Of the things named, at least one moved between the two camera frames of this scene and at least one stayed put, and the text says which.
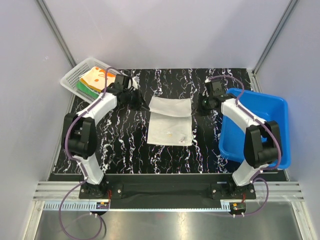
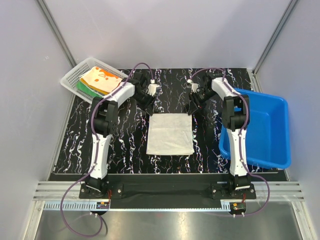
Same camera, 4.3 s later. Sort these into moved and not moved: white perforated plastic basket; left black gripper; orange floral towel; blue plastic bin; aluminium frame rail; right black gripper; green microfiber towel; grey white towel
Moved: left black gripper; grey white towel; right black gripper
Not moved: orange floral towel; aluminium frame rail; green microfiber towel; blue plastic bin; white perforated plastic basket
